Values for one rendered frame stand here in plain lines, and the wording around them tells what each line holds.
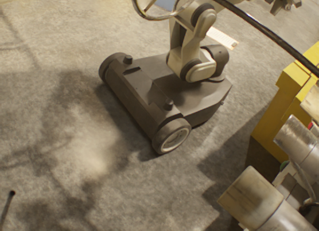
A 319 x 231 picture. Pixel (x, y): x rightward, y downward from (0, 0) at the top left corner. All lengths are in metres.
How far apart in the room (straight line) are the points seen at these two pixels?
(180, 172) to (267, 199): 1.13
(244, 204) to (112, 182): 1.03
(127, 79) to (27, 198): 0.80
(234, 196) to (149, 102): 1.12
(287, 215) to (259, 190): 0.05
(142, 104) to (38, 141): 0.55
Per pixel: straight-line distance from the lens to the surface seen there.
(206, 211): 1.38
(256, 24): 0.84
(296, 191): 0.58
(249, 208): 0.35
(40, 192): 1.28
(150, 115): 1.38
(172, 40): 1.47
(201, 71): 1.54
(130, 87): 1.48
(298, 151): 0.48
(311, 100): 0.63
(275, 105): 1.66
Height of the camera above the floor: 1.14
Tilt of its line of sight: 42 degrees down
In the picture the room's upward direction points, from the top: 20 degrees clockwise
